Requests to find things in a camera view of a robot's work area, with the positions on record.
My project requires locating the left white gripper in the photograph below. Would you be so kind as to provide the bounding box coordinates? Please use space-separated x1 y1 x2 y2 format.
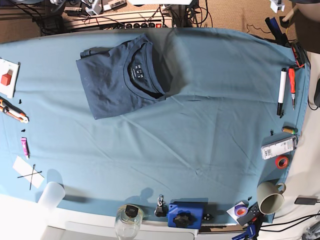
269 0 285 13

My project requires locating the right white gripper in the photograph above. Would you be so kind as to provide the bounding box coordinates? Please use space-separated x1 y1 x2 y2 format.
81 0 103 16

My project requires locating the dark blue T-shirt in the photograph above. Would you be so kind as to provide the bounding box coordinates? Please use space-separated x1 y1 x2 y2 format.
76 34 173 120

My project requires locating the white power strip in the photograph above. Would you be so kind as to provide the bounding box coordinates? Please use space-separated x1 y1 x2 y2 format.
62 10 174 30

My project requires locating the white marker pen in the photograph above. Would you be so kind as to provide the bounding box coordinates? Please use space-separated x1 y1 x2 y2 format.
276 68 287 116

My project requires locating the white foam block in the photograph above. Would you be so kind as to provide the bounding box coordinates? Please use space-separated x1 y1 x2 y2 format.
0 58 20 99

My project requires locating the red cube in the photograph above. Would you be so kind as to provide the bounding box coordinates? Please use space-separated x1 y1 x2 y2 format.
0 69 13 86

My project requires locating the green gold battery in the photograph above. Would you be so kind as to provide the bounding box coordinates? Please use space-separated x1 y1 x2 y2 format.
281 126 297 135

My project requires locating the orange utility knife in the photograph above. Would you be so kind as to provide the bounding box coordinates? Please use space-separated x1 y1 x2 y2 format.
0 97 29 124

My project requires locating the white clear plastic box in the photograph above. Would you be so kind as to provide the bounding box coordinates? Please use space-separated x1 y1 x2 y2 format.
261 135 298 160

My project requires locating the pink glue tube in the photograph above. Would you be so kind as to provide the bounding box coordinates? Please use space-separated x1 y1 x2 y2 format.
20 137 30 159

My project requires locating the light blue table cloth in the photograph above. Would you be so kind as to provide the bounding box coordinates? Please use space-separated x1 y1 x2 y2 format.
0 28 311 223

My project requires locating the red tape roll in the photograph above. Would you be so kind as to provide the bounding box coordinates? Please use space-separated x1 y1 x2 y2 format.
275 155 290 170

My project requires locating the white paper sheet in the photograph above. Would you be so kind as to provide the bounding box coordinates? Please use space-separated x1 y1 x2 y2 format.
12 156 45 189

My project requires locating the white plastic cup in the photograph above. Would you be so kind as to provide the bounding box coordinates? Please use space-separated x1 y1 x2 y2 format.
37 181 66 211

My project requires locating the beige ceramic mug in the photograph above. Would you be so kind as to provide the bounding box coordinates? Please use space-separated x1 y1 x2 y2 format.
257 181 287 215

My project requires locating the black power adapter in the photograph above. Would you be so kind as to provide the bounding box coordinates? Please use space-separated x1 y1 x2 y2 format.
294 196 319 206

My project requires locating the purple tape roll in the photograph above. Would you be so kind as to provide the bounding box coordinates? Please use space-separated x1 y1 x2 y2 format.
234 204 248 218

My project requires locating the clear glass jar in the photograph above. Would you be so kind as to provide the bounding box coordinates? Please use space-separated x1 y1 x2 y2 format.
114 204 144 240

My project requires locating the blue plastic box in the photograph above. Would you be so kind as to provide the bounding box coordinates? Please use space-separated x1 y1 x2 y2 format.
167 202 204 230

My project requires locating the blue bar clamp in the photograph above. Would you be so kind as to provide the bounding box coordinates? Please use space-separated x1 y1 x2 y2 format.
231 202 264 240

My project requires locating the orange handled screwdriver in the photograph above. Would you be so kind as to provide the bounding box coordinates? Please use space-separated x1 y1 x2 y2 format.
288 67 296 110

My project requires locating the metal padlock with chain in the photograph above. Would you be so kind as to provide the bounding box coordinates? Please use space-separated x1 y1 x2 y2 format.
154 194 167 218

